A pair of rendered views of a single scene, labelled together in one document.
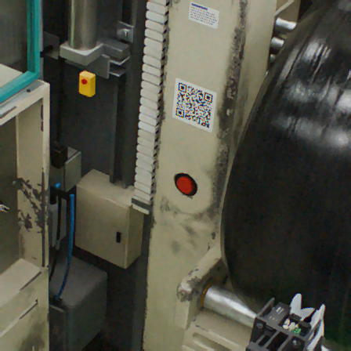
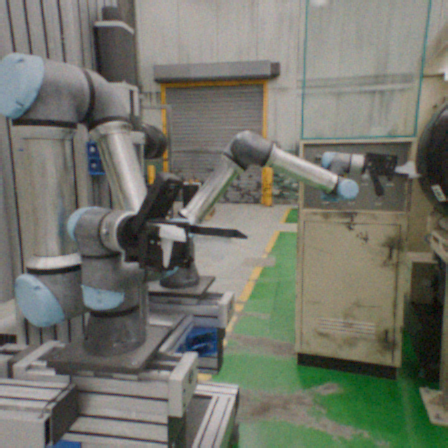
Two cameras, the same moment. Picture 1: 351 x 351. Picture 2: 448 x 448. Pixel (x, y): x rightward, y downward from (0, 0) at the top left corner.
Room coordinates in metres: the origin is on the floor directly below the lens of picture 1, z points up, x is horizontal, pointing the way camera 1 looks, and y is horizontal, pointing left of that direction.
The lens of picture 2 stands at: (-0.08, -1.58, 1.17)
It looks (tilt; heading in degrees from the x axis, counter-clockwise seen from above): 10 degrees down; 78
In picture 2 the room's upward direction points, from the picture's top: straight up
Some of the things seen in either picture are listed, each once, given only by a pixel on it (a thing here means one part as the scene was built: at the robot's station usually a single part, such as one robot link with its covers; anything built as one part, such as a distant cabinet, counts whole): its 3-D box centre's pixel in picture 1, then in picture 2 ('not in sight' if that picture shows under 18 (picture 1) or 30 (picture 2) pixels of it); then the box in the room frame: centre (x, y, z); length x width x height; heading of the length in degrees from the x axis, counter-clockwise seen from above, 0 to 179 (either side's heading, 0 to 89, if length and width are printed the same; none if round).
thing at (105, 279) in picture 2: not in sight; (110, 276); (-0.15, -0.77, 0.94); 0.11 x 0.08 x 0.11; 41
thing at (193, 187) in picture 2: not in sight; (193, 198); (0.90, 6.66, 0.38); 1.20 x 0.80 x 0.76; 74
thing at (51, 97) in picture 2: not in sight; (53, 197); (-0.26, -0.66, 1.09); 0.15 x 0.12 x 0.55; 41
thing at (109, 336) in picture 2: not in sight; (114, 322); (-0.16, -0.58, 0.77); 0.15 x 0.15 x 0.10
